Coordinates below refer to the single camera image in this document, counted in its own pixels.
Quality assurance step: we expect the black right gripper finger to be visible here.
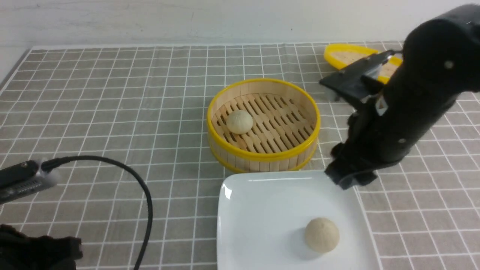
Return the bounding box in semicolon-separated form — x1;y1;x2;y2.
325;159;377;190

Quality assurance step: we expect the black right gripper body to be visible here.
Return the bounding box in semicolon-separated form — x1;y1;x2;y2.
331;71;460;171

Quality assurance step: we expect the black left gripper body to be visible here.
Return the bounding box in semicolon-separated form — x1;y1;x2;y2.
0;224;83;270

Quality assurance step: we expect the steamed bun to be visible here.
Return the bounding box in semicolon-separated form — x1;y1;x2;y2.
304;217;341;254
226;110;253;135

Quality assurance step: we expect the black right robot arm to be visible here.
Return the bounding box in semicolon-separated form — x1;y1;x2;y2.
319;4;480;190

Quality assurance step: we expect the white square plate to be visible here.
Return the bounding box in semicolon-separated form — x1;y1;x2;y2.
216;170;382;270

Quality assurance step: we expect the yellow rimmed bamboo steamer basket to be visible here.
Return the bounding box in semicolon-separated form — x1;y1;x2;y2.
206;78;321;173

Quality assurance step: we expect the yellow rimmed steamer lid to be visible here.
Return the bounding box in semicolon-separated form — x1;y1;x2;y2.
324;44;402;83

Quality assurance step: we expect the grey checked tablecloth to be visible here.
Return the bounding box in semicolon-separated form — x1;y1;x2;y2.
0;44;479;270

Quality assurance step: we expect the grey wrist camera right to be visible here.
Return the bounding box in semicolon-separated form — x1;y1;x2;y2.
319;50;401;109

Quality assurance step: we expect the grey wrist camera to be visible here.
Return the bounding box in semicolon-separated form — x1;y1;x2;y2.
319;50;401;109
0;160;60;204

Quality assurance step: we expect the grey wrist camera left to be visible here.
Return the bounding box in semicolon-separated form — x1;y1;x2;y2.
0;160;60;204

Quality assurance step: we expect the black camera cable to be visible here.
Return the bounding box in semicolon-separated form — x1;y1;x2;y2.
41;155;153;270

